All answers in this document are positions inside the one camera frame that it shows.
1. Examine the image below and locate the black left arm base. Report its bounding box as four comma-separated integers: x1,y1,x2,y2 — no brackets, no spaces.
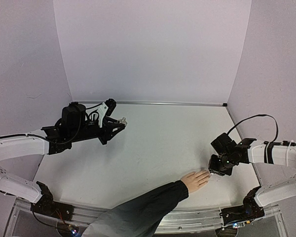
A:
31,181,74,221

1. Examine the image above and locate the dark sleeved forearm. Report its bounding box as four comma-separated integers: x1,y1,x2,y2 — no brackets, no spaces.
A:
82,181,188,237

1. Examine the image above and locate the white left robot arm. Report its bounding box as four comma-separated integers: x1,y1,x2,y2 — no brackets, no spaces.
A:
0,99,127,216

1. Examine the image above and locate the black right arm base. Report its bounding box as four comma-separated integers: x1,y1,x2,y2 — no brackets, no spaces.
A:
220,197,265,226

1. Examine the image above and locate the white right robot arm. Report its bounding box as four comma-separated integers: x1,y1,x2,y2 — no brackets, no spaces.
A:
208,133,296,207

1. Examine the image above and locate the aluminium table frame rail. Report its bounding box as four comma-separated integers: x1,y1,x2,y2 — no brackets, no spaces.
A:
4,197,288,237

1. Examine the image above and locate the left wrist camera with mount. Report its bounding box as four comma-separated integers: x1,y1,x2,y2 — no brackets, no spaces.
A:
87,98,116,128

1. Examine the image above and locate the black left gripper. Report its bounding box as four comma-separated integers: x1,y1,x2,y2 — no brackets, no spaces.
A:
70,118,125,145

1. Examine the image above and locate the glitter nail polish bottle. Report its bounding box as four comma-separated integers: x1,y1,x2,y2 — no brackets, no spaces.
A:
118,117,127,126

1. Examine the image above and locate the mannequin hand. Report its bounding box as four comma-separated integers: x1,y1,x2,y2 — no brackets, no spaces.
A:
181,170,211,194

